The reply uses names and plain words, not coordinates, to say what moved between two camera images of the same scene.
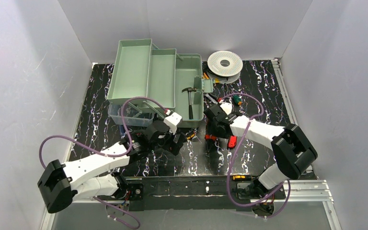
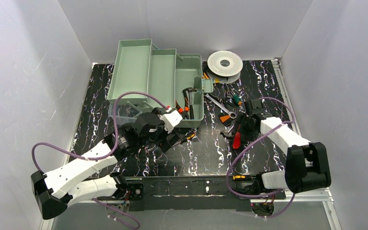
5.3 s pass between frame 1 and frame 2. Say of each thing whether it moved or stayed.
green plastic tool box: stayed
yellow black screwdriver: stayed
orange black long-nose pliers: moved
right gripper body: moved
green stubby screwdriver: stayed
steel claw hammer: stayed
